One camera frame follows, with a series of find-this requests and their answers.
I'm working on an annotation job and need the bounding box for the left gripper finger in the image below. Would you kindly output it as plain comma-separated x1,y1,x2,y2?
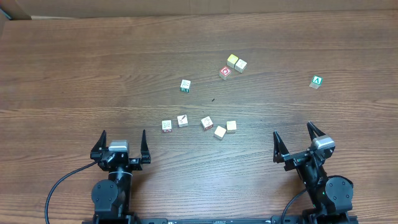
92,130,106,152
141,129,150,158

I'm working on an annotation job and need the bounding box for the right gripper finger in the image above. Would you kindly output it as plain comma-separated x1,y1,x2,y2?
307,121,325,141
273,131,290,162

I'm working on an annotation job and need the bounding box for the hammer picture wooden block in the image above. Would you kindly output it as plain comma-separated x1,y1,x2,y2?
177,114,188,128

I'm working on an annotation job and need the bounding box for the acorn picture wooden block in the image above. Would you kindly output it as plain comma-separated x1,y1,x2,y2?
226,121,237,133

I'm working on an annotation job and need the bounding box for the plain cream wooden block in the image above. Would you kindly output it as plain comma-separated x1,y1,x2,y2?
214,126,226,140

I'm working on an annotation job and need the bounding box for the red edged picture block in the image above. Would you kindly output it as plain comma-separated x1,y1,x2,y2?
201,116,214,130

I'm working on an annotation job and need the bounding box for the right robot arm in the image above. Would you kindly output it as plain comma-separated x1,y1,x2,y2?
271,121,358,224

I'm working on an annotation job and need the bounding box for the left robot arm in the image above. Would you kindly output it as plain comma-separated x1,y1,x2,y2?
90,131,151,224

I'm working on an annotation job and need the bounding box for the green letter wooden block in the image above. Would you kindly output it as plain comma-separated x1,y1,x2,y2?
309,75,323,89

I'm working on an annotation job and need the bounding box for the green side picture block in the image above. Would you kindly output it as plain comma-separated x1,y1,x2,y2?
180,80,191,93

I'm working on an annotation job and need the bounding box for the plain white wooden block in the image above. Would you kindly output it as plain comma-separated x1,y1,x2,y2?
234,59,247,73

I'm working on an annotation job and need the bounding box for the red top wooden block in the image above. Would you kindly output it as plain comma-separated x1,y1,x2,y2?
220,66,232,80

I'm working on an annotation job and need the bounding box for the yellow top wooden block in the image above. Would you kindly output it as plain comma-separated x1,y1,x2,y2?
226,54,239,68

